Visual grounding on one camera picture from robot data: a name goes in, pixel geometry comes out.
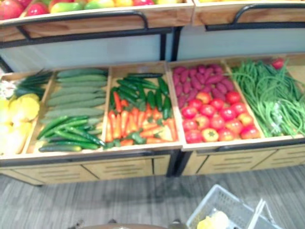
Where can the white plastic shopping basket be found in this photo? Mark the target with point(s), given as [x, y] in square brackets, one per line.
[221, 198]

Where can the yellow vegetable in basket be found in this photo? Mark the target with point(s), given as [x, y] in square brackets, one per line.
[213, 220]

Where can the orange carrot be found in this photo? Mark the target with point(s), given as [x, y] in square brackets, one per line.
[157, 114]
[109, 133]
[141, 118]
[124, 120]
[172, 129]
[117, 101]
[152, 132]
[126, 142]
[155, 140]
[131, 124]
[111, 119]
[117, 127]
[149, 111]

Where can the dark green slim cucumber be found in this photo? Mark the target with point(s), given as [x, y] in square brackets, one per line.
[166, 107]
[71, 122]
[84, 135]
[139, 81]
[59, 148]
[71, 138]
[128, 92]
[53, 127]
[158, 100]
[127, 98]
[163, 86]
[112, 97]
[151, 99]
[128, 85]
[144, 75]

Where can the purple sweet potato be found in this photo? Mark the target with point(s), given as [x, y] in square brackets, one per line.
[182, 101]
[178, 90]
[217, 69]
[193, 72]
[221, 88]
[196, 83]
[218, 95]
[175, 79]
[214, 79]
[179, 70]
[184, 76]
[227, 85]
[209, 72]
[187, 87]
[201, 69]
[192, 94]

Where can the pale green large cucumber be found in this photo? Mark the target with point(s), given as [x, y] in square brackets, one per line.
[84, 84]
[76, 91]
[82, 79]
[72, 99]
[74, 112]
[82, 72]
[94, 121]

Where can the wooden two-tier produce stand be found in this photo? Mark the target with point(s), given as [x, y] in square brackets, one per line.
[124, 19]
[238, 159]

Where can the green long bean pile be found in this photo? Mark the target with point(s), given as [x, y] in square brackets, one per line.
[259, 83]

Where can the red apple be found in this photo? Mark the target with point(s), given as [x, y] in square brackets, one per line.
[9, 9]
[37, 10]
[143, 2]

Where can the yellow fruit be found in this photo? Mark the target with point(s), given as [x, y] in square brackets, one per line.
[124, 2]
[168, 1]

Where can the green yellow mango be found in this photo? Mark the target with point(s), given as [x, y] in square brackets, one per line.
[98, 4]
[66, 7]

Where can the dark green scallion bunch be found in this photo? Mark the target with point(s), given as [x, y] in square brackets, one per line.
[33, 83]

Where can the flowering chive bunch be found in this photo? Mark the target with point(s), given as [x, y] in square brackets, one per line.
[276, 114]

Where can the yellow squash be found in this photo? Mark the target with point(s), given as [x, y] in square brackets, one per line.
[4, 112]
[15, 137]
[27, 107]

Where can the white garlic pile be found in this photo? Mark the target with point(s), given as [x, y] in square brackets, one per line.
[6, 87]

